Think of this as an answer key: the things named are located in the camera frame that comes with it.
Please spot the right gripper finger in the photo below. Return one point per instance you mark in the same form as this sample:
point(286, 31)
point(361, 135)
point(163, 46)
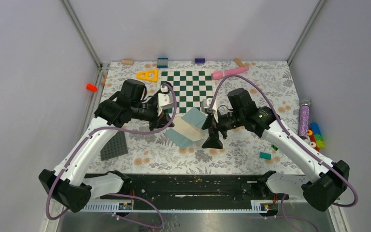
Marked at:
point(208, 123)
point(213, 140)

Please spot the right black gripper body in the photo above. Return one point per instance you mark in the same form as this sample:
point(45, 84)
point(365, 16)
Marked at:
point(226, 123)

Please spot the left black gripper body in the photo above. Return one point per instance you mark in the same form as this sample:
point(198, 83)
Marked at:
point(149, 113)

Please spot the grey-blue envelope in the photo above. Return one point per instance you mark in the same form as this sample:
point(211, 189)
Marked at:
point(194, 117)

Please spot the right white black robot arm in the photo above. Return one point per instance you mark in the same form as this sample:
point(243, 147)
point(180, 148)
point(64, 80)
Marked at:
point(324, 180)

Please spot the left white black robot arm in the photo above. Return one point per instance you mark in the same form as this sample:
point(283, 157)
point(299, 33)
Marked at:
point(67, 183)

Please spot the yellow triangle toy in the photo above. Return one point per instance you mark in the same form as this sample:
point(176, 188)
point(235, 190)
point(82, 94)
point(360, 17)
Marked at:
point(149, 75)

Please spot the floral patterned table mat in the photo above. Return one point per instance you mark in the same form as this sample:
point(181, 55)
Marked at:
point(266, 81)

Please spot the green white chessboard mat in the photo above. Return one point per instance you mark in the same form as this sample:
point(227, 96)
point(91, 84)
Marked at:
point(190, 87)

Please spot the grey lego baseplate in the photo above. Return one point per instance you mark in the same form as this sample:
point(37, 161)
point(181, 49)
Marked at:
point(115, 147)

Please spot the blue grey lego brick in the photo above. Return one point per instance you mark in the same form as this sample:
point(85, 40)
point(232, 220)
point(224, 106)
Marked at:
point(162, 62)

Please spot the pink toy microphone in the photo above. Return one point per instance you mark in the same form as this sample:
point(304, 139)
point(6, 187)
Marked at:
point(221, 74)

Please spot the teal small block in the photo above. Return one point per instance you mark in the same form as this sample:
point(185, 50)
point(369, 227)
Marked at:
point(265, 156)

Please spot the left wooden cylinder peg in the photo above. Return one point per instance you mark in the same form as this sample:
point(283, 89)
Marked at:
point(127, 62)

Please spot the wooden cylinder peg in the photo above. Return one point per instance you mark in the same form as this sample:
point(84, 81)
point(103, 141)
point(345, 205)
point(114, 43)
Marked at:
point(127, 62)
point(238, 62)

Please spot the orange red small cylinder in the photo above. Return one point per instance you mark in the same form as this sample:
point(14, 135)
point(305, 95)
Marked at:
point(91, 87)

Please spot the purple lego brick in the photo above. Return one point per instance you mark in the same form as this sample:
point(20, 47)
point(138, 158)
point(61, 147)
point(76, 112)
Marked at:
point(199, 60)

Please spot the right wooden cylinder peg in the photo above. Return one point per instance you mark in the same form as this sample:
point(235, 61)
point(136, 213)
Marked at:
point(238, 62)

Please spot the purple glitter microphone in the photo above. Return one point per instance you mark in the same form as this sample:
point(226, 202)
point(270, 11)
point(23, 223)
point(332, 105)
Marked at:
point(304, 114)

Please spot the colourful block toy pile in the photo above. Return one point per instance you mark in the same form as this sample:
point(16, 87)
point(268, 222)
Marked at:
point(314, 133)

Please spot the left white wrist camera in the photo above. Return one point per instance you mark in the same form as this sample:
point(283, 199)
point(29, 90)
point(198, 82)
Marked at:
point(165, 100)

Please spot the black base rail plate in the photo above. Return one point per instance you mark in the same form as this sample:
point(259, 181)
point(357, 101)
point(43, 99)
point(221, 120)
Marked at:
point(197, 191)

